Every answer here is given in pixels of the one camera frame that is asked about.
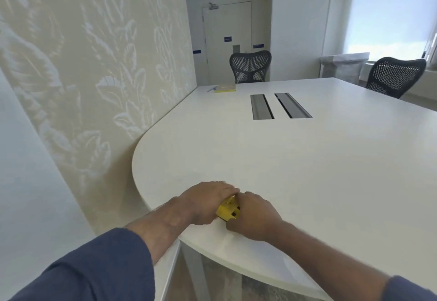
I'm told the person's right hand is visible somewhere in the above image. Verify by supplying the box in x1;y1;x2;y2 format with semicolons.
226;191;285;242

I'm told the person's left hand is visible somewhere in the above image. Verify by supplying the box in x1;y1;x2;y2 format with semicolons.
176;181;240;226

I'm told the yellow tape measure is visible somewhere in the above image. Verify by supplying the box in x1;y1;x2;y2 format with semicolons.
216;195;241;222

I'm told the person's right forearm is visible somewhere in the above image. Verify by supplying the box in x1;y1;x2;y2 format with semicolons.
270;222;437;301

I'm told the person's left forearm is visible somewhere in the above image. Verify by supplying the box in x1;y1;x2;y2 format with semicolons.
8;198;192;301

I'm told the black mesh office chair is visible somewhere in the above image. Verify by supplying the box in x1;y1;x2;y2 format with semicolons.
366;57;427;100
229;50;272;84

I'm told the white door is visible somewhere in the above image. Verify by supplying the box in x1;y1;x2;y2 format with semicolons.
202;1;253;86

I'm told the white roller blind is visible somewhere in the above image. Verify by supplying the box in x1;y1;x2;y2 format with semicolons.
343;0;437;61

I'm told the grey table cable hatch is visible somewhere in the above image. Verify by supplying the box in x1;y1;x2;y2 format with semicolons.
274;92;313;119
250;94;275;120

